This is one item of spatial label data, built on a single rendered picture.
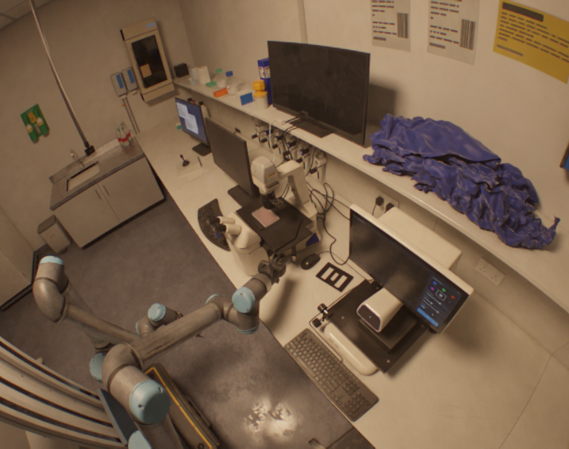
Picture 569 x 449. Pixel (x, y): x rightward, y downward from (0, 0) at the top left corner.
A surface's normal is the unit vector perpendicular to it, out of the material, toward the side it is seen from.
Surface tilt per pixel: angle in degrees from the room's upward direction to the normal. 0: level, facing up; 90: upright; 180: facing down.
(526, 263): 0
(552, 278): 0
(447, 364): 0
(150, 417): 84
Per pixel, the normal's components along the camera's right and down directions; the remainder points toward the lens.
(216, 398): -0.12, -0.70
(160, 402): 0.90, 0.11
